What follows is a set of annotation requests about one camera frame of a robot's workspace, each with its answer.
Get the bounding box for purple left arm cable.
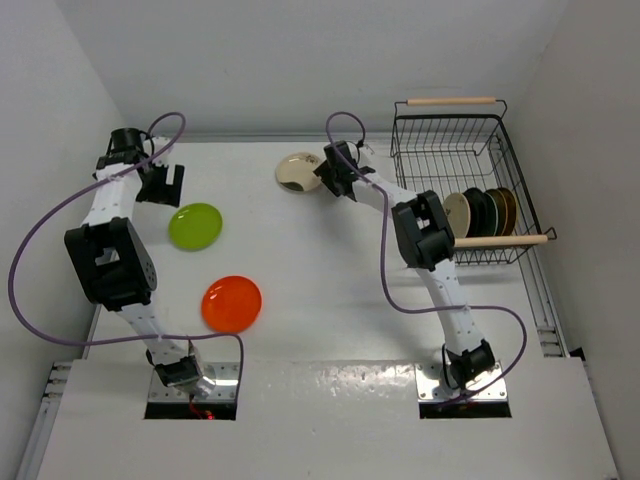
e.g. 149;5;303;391
7;111;245;396

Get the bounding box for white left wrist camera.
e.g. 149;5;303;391
143;136;173;165

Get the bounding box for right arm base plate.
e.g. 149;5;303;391
414;362;508;405

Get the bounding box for orange plate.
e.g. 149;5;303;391
200;275;262;334

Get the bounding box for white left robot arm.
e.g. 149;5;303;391
64;128;215;400

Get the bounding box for cream plate with black mark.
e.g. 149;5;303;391
275;152;321;192

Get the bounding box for yellow patterned plate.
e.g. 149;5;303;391
500;188;518;236
490;189;508;236

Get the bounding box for green plate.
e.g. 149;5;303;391
168;203;223;251

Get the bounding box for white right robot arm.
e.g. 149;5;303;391
314;141;495;390

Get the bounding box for glossy black plate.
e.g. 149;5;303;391
463;187;487;237

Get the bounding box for black wire dish rack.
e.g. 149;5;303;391
390;101;557;241

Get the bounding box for blue floral plate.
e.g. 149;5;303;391
484;191;499;236

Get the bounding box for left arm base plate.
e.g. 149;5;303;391
147;362;240;403

